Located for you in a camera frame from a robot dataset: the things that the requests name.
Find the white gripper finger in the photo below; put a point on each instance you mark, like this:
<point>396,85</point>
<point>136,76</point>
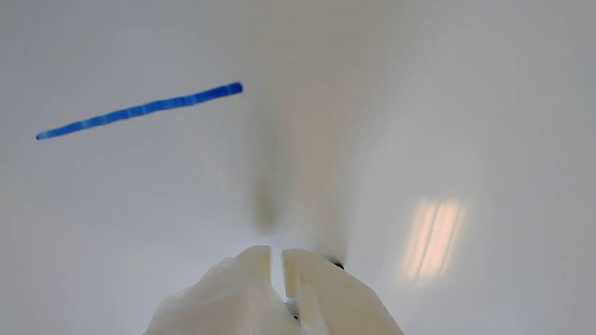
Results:
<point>223,298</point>
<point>335,302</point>

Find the large white whiteboard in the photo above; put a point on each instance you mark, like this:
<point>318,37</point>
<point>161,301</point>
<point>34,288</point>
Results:
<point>139,209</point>

